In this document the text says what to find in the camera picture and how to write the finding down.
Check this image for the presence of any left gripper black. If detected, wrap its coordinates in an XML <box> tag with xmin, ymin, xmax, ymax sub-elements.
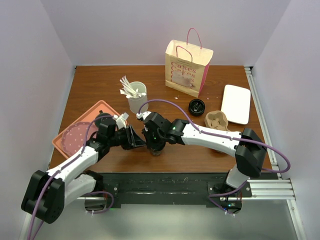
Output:
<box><xmin>107</xmin><ymin>124</ymin><xmax>146</xmax><ymax>150</ymax></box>

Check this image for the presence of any dark translucent plastic cup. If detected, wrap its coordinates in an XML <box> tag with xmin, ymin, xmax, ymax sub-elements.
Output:
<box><xmin>149</xmin><ymin>145</ymin><xmax>165</xmax><ymax>156</ymax></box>

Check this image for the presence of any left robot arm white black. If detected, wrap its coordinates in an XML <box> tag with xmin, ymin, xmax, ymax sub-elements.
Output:
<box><xmin>21</xmin><ymin>114</ymin><xmax>146</xmax><ymax>224</ymax></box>

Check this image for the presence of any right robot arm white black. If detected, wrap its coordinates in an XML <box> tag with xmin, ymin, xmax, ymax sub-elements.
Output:
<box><xmin>136</xmin><ymin>111</ymin><xmax>267</xmax><ymax>197</ymax></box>

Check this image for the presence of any white cylindrical holder cup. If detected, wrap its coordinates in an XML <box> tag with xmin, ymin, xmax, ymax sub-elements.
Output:
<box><xmin>128</xmin><ymin>81</ymin><xmax>148</xmax><ymax>114</ymax></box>

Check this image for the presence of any black cup lid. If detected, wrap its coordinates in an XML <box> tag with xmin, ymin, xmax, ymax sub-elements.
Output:
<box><xmin>188</xmin><ymin>98</ymin><xmax>206</xmax><ymax>117</ymax></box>

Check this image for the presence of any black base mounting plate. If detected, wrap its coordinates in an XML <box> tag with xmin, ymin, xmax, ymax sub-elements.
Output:
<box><xmin>85</xmin><ymin>172</ymin><xmax>252</xmax><ymax>213</ymax></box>

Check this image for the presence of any salmon pink plastic tray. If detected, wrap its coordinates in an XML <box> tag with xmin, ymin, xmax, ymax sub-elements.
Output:
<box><xmin>52</xmin><ymin>100</ymin><xmax>120</xmax><ymax>159</ymax></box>

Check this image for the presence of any brown pulp cup carrier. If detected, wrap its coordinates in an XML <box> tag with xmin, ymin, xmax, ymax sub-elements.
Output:
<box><xmin>204</xmin><ymin>110</ymin><xmax>229</xmax><ymax>132</ymax></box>

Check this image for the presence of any pink dotted plate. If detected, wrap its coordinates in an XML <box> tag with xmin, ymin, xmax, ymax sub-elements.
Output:
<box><xmin>61</xmin><ymin>122</ymin><xmax>90</xmax><ymax>157</ymax></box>

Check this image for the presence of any white rectangular plate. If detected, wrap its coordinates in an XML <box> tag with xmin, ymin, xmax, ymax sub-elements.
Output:
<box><xmin>221</xmin><ymin>84</ymin><xmax>251</xmax><ymax>125</ymax></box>

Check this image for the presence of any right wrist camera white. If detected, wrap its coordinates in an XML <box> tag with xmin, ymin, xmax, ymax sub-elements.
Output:
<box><xmin>136</xmin><ymin>111</ymin><xmax>152</xmax><ymax>122</ymax></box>

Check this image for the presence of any paper bag with pink handles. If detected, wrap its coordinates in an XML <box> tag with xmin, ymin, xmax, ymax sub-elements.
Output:
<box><xmin>165</xmin><ymin>32</ymin><xmax>214</xmax><ymax>98</ymax></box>

